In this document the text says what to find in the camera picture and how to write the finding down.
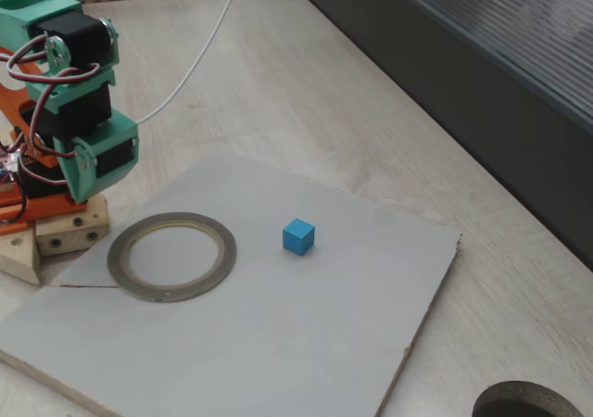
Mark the blue cube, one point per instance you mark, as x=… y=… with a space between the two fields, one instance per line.
x=296 y=238

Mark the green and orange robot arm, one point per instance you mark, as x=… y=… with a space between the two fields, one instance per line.
x=74 y=41

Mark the red controller circuit board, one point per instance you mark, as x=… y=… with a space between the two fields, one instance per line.
x=5 y=164

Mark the white laminated board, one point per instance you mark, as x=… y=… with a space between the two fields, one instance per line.
x=278 y=324

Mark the ribbed glass desk partition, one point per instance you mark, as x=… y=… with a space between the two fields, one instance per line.
x=463 y=88

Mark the wooden arm base mount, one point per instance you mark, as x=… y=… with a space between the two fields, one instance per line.
x=69 y=236

